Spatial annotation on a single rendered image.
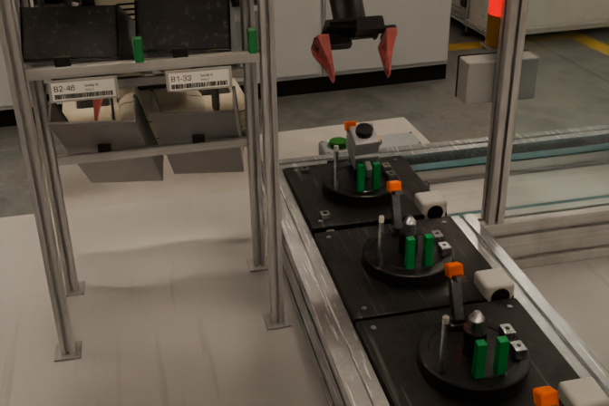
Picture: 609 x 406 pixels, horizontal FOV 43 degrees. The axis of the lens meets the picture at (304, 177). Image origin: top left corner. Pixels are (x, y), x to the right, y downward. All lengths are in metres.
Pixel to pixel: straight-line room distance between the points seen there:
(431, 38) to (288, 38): 0.88
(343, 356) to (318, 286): 0.17
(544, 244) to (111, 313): 0.75
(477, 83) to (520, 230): 0.28
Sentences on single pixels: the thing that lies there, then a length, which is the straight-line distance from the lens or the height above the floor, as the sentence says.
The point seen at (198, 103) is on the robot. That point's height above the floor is 0.89.
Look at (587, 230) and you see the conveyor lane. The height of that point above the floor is 0.92.
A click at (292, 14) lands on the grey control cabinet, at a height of 0.49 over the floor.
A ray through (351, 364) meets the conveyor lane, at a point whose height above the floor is 0.95.
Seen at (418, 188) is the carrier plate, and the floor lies 0.97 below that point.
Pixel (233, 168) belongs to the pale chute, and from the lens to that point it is 1.44.
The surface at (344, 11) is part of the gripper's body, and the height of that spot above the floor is 1.28.
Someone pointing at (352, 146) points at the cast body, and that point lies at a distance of 1.36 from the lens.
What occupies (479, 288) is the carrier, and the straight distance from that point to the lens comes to 1.17.
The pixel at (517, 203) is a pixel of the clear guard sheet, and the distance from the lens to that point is 1.38.
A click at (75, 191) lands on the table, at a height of 0.86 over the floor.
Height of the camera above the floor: 1.63
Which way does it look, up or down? 27 degrees down
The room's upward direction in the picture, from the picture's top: 1 degrees counter-clockwise
